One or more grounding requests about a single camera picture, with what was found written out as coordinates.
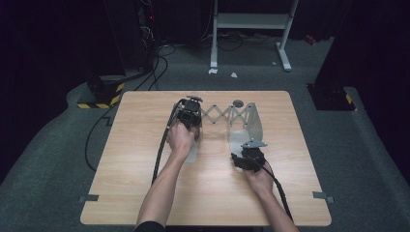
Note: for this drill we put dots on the black equipment rack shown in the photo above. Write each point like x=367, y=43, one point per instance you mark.
x=145, y=32

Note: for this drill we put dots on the grey tape strip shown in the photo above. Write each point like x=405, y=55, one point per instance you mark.
x=90, y=198
x=322, y=196

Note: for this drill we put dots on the white paper scrap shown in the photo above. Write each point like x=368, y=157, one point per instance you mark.
x=212, y=71
x=234, y=75

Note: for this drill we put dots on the grey metal extendable book rack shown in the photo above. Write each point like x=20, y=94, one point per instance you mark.
x=245, y=129

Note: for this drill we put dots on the person's left hand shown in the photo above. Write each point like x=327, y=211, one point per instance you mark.
x=180, y=141

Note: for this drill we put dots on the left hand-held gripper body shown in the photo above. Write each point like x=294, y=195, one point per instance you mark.
x=190, y=112

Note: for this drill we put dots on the black yellow striped base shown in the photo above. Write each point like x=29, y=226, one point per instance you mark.
x=332, y=98
x=103, y=93

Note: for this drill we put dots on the round table grommet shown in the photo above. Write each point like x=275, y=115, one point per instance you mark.
x=238, y=103

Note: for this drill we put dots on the white metal stand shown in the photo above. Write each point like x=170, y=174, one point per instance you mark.
x=251, y=21

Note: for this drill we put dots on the person's right hand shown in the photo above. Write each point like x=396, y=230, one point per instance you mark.
x=259, y=182

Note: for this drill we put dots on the red object on floor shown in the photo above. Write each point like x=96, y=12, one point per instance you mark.
x=310, y=39

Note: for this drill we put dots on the black sleeve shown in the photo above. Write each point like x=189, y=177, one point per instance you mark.
x=150, y=227

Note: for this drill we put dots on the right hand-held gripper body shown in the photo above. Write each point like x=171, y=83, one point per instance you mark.
x=254, y=159

